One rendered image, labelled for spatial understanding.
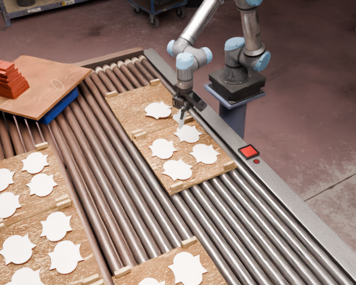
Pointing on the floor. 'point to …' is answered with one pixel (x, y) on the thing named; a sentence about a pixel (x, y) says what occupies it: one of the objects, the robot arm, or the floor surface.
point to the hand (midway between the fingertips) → (189, 121)
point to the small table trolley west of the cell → (137, 8)
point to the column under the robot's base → (233, 111)
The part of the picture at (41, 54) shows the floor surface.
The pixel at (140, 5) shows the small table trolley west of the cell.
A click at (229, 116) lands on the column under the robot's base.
